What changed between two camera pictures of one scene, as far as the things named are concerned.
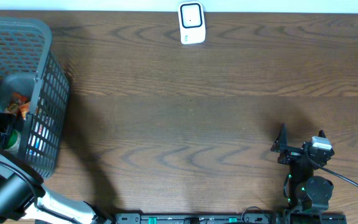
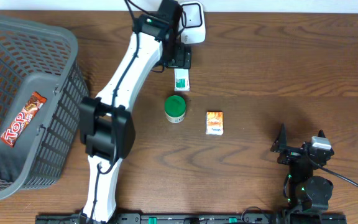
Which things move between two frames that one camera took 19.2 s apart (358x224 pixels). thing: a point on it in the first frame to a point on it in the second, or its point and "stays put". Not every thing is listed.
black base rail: [281, 218] stays put
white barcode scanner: [191, 22] stays put
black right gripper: [281, 145] stays put
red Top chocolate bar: [19, 104] to [22, 118]
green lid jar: [14, 140] to [174, 108]
